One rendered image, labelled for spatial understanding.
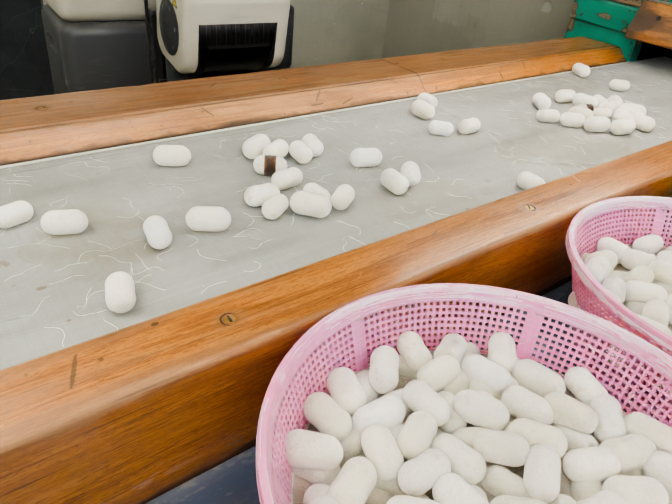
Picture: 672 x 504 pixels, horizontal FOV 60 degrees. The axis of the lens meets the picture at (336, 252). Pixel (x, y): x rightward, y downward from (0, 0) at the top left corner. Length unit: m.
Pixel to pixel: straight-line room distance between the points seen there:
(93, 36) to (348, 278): 1.11
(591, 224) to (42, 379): 0.45
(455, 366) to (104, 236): 0.29
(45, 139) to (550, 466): 0.53
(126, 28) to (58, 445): 1.20
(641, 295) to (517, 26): 2.18
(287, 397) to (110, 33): 1.19
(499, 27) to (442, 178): 2.10
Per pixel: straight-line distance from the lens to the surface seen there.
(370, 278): 0.40
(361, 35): 3.19
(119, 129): 0.66
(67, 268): 0.46
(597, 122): 0.86
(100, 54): 1.44
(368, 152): 0.62
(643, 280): 0.54
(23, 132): 0.64
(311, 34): 3.02
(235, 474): 0.40
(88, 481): 0.35
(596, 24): 1.41
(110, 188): 0.57
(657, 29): 1.30
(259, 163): 0.58
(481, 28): 2.77
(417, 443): 0.33
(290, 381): 0.33
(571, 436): 0.39
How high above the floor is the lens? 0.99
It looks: 33 degrees down
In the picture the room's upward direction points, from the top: 7 degrees clockwise
